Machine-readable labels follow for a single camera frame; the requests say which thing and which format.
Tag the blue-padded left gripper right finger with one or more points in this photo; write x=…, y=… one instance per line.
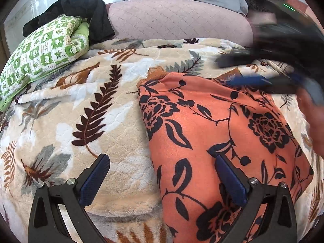
x=279, y=221

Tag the black crumpled garment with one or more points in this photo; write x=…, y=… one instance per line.
x=94, y=11

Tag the orange black floral garment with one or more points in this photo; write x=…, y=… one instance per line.
x=190, y=120

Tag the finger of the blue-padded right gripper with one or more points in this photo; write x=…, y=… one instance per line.
x=236, y=58
x=280, y=84

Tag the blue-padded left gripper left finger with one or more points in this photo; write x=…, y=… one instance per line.
x=46, y=222

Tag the right hand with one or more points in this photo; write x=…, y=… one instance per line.
x=315, y=117

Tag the beige leaf-print fleece blanket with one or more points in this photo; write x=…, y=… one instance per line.
x=60, y=126

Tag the pink quilted bolster cushion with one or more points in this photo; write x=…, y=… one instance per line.
x=177, y=19

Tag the green white patterned pillow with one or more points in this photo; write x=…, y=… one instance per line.
x=45, y=50

